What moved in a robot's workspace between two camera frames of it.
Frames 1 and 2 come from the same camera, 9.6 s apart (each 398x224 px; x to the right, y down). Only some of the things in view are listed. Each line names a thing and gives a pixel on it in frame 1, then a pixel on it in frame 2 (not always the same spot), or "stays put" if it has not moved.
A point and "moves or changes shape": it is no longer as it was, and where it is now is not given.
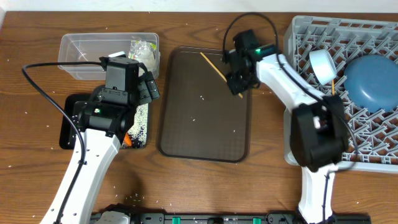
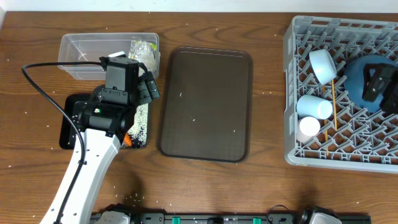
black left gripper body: (148, 89) stays put
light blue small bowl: (323, 65) stays put
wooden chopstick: (222, 76) moves or changes shape
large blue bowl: (371, 82) stays put
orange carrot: (127, 140) stays put
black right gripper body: (239, 82) -> (390, 103)
